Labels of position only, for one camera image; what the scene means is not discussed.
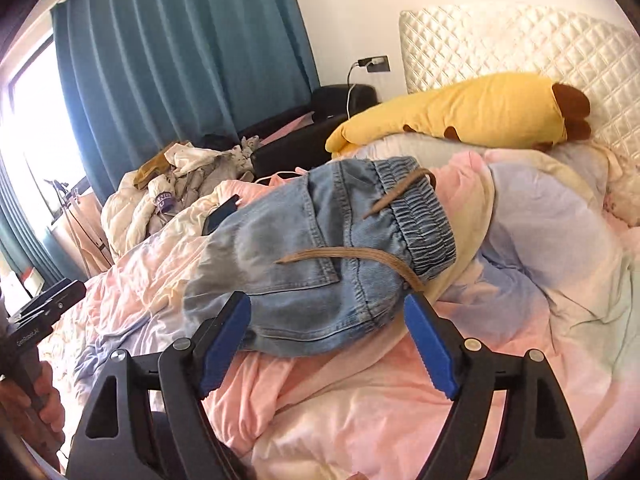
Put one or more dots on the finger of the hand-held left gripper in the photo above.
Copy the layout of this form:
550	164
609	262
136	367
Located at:
60	295

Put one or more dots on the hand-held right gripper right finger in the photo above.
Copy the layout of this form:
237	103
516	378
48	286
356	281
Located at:
430	355

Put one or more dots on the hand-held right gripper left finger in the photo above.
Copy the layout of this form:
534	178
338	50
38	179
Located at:
225	345

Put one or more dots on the blue denim jeans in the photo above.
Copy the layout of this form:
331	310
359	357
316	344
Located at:
310	220

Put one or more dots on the pile of crumpled clothes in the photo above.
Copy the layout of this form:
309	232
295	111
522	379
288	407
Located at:
130	215

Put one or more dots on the person's left hand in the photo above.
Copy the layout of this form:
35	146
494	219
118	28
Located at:
50	410

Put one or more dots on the beige hanging garment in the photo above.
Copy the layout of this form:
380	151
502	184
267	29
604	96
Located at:
85	245

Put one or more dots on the narrow teal curtain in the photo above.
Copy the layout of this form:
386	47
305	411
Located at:
25	230

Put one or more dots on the black smartphone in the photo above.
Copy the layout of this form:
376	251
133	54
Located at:
220	215

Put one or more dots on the pastel pink bed blanket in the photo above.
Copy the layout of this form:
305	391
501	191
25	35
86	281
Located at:
525	260

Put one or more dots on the mustard yellow garment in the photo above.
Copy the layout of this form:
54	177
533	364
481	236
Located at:
150	170

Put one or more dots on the window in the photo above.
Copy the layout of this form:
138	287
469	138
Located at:
40	130

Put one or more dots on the grey crumpled garment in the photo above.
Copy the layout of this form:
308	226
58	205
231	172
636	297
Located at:
220	165

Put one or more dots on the black armchair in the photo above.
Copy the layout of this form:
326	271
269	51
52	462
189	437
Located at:
295	140

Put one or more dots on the yellow plush pillow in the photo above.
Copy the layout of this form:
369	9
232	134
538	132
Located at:
475	110

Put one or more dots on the large teal curtain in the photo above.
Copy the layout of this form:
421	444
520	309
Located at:
175	60

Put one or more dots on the black plug charger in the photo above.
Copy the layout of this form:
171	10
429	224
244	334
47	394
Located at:
364	64

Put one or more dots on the white quilted headboard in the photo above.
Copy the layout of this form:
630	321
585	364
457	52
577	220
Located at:
525	45

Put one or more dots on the wall power outlet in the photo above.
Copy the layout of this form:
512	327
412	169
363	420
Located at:
379	64

